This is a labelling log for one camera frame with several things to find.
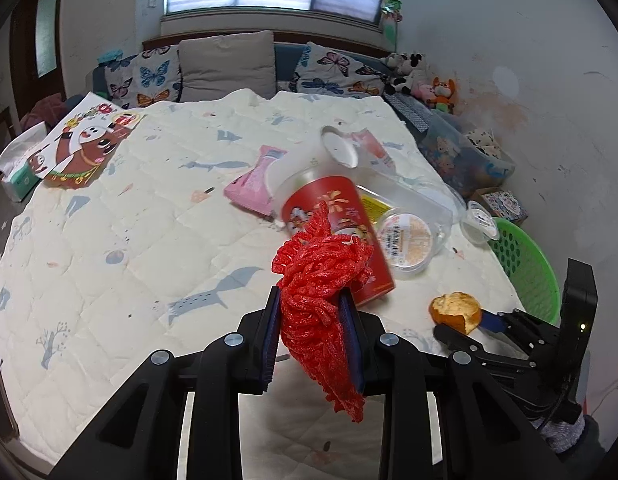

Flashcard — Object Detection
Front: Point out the red mesh net bag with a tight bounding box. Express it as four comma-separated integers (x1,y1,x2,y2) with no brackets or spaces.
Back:
271,202,374,422

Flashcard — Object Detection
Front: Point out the cartoon bear picture book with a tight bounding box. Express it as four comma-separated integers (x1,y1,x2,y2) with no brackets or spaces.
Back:
26,92,144,190

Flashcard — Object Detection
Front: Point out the butterfly pillow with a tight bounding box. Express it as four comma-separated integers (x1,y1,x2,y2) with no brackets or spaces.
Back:
287,42,388,99
104,44,182,110

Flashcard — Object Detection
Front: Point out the cow plush toy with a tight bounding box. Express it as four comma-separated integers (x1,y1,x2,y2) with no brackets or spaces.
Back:
383,52,428,96

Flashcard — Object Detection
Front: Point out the green tissue box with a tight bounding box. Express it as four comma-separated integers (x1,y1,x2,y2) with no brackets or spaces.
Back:
0,122,48,203

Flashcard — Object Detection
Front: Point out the pink snack wrapper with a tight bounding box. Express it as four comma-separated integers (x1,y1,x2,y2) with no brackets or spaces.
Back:
223,145,286,217

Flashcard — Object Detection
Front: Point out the round lidded pudding cup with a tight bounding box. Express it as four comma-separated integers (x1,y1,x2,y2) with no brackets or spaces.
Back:
376,211,447,278

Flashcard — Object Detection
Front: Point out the right butterfly pillow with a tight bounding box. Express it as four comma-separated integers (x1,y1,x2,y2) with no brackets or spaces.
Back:
287,42,388,99

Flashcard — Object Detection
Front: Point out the beige cushion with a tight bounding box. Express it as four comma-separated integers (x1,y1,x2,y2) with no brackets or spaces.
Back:
179,30,277,102

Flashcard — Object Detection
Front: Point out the red instant noodle cup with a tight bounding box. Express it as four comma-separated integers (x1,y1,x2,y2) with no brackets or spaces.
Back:
273,165,395,306

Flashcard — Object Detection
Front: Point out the orange fox plush toy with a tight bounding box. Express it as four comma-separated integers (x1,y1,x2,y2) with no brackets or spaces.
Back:
429,77,455,114

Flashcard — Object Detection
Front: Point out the cardboard box with cards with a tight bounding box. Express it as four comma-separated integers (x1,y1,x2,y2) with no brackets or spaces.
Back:
470,188,528,226

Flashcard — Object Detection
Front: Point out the orange peel piece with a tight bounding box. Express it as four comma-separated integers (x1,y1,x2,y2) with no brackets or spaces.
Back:
428,292,482,335

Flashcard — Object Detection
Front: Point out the clear plastic storage bin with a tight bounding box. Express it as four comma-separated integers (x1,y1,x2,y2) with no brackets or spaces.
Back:
420,110,516,198

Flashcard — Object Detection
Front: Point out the white quilted table cover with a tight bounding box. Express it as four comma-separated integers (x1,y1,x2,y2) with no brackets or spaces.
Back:
0,89,522,479

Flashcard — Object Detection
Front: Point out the brown wooden door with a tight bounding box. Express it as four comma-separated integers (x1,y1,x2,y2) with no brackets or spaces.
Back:
9,0,65,118

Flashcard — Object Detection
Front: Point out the left butterfly pillow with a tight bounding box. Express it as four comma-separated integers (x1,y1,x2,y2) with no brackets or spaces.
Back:
104,44,182,110

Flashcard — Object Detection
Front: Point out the green plastic trash basket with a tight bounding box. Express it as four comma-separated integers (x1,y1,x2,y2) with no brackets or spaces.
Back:
489,218,562,324

